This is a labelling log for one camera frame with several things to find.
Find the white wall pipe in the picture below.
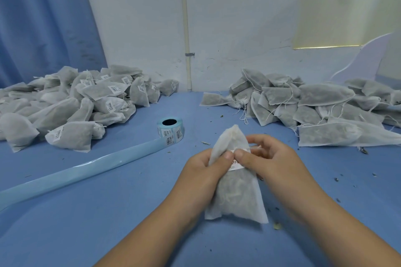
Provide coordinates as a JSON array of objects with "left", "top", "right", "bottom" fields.
[{"left": 179, "top": 0, "right": 194, "bottom": 93}]

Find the white curved board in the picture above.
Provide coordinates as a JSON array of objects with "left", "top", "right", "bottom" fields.
[{"left": 330, "top": 33, "right": 392, "bottom": 84}]

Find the person's left forearm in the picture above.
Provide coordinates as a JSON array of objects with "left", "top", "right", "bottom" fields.
[{"left": 94, "top": 201, "right": 201, "bottom": 267}]

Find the pile of labelled herb bags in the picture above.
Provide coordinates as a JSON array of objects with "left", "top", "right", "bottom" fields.
[{"left": 0, "top": 64, "right": 180, "bottom": 154}]

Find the person's left hand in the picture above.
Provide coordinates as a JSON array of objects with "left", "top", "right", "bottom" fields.
[{"left": 170, "top": 149, "right": 236, "bottom": 222}]

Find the blue curtain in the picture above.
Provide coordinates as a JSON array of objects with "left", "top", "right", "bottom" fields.
[{"left": 0, "top": 0, "right": 109, "bottom": 89}]

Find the person's right hand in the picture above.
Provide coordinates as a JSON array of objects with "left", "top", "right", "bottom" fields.
[{"left": 233, "top": 134, "right": 328, "bottom": 217}]

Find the white peeled label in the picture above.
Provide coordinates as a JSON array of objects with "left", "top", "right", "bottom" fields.
[{"left": 228, "top": 159, "right": 246, "bottom": 172}]

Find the large beige panel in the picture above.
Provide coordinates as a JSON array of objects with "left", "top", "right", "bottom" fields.
[{"left": 379, "top": 20, "right": 401, "bottom": 82}]

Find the blue label roll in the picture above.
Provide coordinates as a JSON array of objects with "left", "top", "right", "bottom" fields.
[{"left": 0, "top": 116, "right": 185, "bottom": 213}]

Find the pile of unlabelled herb bags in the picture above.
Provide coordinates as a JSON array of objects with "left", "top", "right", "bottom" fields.
[{"left": 200, "top": 68, "right": 401, "bottom": 148}]

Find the white mesh herb bag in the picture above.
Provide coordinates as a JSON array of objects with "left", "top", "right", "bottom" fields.
[{"left": 204, "top": 124, "right": 269, "bottom": 225}]

